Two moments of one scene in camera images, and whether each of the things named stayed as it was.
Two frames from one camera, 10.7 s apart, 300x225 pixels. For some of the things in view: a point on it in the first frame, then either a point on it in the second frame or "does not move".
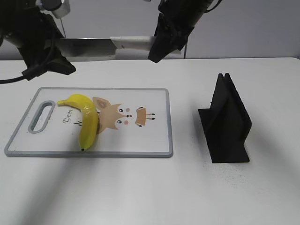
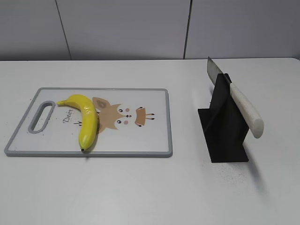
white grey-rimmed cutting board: (131, 122) does not move
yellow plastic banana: (89, 122) does not move
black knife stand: (226, 124) does not move
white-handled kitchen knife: (80, 47) to (254, 121)
